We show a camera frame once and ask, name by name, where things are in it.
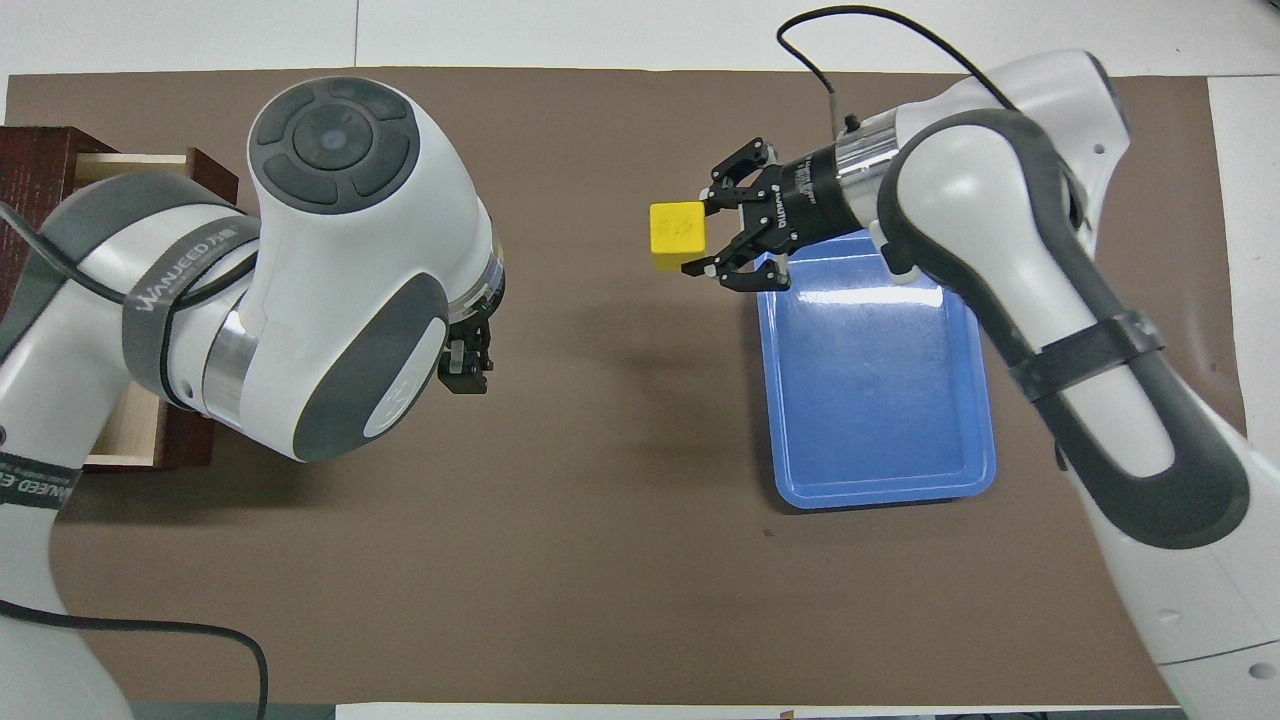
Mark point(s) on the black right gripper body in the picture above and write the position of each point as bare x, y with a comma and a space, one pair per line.
805, 200

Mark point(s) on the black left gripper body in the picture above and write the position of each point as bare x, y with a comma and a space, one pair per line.
478, 322

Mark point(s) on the yellow cube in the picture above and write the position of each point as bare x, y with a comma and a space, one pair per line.
678, 232

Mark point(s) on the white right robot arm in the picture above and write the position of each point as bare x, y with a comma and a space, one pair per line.
1000, 200

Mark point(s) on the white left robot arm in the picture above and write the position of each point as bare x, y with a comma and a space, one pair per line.
350, 250

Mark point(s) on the brown table mat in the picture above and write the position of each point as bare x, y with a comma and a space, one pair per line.
600, 450

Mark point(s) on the blue plastic tray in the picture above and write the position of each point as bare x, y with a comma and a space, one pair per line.
870, 400

